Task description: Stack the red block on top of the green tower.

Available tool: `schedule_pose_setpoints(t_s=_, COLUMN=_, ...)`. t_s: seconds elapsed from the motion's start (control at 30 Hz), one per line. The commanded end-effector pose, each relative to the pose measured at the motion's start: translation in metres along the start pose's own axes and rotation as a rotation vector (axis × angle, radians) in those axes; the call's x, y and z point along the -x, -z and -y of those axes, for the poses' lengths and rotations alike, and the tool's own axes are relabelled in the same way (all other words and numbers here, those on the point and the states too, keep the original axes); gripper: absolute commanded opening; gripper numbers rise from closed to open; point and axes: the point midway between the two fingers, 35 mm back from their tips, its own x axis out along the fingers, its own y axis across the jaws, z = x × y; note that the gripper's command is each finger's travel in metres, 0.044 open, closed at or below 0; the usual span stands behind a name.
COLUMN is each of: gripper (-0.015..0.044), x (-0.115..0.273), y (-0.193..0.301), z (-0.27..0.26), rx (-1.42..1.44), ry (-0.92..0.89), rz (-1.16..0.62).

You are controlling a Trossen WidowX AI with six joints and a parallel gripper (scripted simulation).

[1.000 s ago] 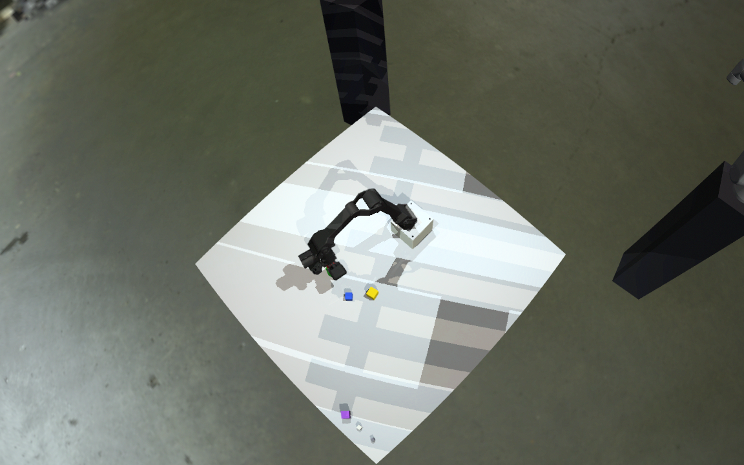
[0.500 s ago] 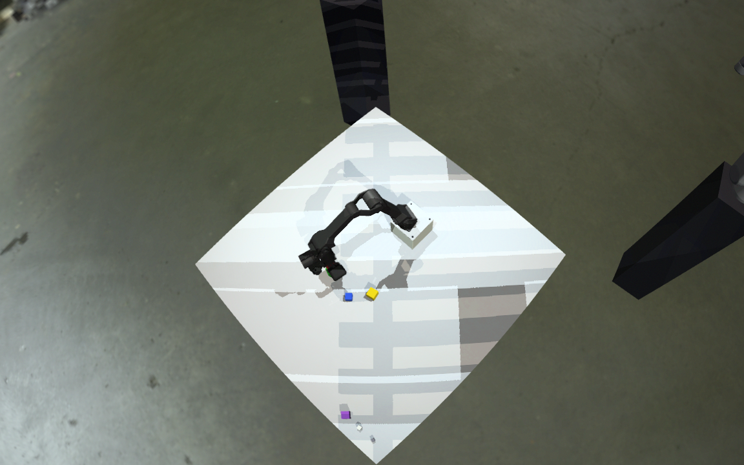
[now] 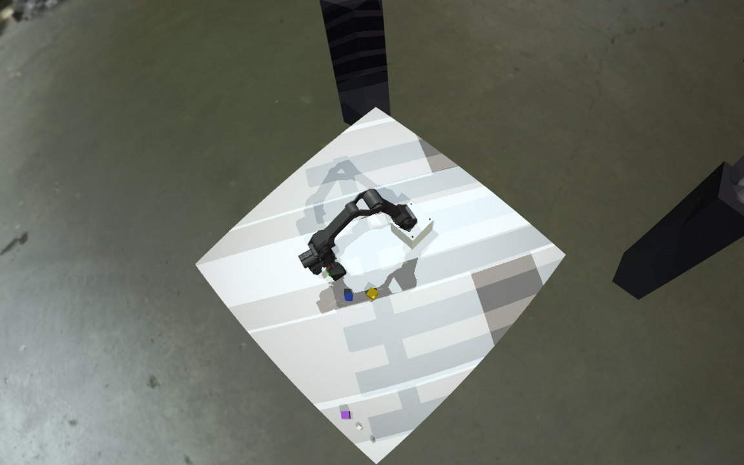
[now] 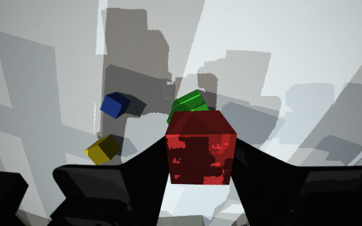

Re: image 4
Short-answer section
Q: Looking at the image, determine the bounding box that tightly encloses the yellow block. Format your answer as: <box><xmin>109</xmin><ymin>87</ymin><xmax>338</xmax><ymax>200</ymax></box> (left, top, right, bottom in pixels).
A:
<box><xmin>84</xmin><ymin>134</ymin><xmax>121</xmax><ymax>165</ymax></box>

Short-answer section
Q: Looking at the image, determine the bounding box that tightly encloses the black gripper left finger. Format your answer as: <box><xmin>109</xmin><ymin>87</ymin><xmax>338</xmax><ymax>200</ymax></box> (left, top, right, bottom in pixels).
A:
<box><xmin>52</xmin><ymin>136</ymin><xmax>169</xmax><ymax>226</ymax></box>

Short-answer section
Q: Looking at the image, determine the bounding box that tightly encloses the red block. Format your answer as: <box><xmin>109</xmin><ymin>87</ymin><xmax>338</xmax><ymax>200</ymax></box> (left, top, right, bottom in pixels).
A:
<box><xmin>165</xmin><ymin>110</ymin><xmax>237</xmax><ymax>185</ymax></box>

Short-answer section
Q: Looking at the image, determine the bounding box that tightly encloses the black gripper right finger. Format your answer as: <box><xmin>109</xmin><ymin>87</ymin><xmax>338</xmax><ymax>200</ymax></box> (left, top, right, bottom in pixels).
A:
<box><xmin>231</xmin><ymin>138</ymin><xmax>362</xmax><ymax>226</ymax></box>

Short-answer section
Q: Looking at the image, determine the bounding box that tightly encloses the blue cube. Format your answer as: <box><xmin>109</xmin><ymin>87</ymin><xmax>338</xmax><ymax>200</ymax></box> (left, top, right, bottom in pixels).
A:
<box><xmin>100</xmin><ymin>92</ymin><xmax>131</xmax><ymax>119</ymax></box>

